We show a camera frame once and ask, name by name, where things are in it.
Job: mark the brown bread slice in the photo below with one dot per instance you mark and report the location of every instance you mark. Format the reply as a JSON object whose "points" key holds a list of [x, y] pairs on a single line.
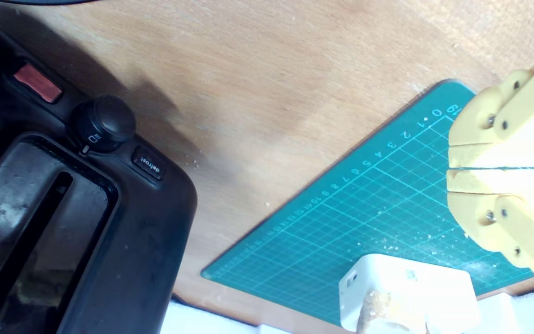
{"points": [[378, 311]]}

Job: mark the black two-slot toaster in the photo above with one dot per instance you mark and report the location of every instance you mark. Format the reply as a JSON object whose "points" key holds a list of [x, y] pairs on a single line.
{"points": [[155, 232]]}

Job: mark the white block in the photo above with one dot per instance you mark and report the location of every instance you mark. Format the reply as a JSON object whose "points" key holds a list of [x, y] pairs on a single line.
{"points": [[415, 287]]}

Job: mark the green cutting mat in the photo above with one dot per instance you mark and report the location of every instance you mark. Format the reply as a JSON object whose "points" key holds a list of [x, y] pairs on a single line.
{"points": [[364, 208]]}

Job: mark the black plate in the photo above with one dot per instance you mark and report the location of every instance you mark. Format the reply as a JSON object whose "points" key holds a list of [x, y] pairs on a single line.
{"points": [[44, 1]]}

